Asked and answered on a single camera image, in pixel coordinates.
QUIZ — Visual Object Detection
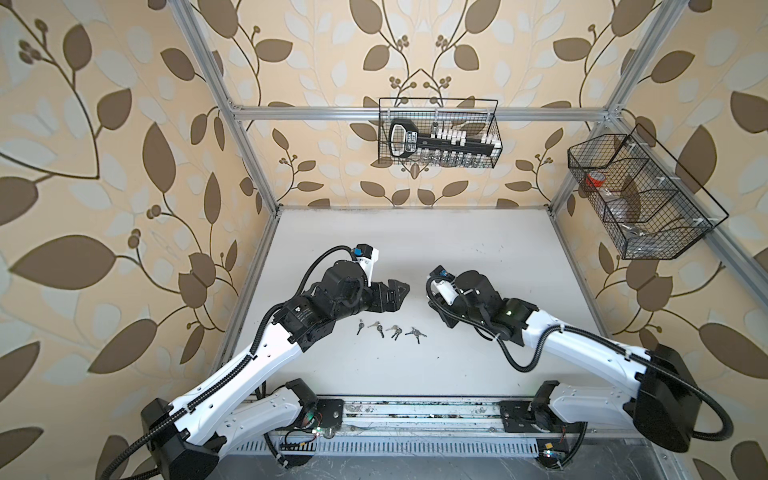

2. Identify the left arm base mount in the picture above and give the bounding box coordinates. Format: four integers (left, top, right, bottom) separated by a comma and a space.
263, 398, 345, 469

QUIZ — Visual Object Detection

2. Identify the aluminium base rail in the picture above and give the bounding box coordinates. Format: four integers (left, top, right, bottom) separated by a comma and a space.
227, 395, 661, 457

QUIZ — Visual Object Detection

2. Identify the back wire basket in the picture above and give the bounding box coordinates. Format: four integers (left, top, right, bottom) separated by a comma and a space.
377, 96, 503, 169

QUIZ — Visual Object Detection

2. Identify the red object in basket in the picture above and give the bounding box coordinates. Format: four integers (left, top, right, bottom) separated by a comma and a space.
584, 170, 606, 192

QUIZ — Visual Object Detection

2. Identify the side wire basket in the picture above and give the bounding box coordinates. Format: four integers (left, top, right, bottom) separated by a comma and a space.
567, 124, 729, 260

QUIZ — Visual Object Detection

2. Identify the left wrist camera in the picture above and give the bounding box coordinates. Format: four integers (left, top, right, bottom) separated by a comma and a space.
352, 244, 379, 286

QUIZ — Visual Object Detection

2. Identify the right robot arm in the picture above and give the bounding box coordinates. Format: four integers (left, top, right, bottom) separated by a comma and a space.
425, 267, 735, 453

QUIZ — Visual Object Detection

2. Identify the black tool set in basket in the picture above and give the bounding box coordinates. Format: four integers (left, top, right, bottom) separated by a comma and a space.
384, 118, 503, 168

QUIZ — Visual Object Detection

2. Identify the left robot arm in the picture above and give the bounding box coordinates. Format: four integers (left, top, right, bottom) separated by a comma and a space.
98, 244, 410, 479

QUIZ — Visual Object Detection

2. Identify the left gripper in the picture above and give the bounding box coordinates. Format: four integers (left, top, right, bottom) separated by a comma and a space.
330, 275, 411, 323

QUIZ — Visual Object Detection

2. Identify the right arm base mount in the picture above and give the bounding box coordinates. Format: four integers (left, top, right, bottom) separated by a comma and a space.
498, 400, 588, 470

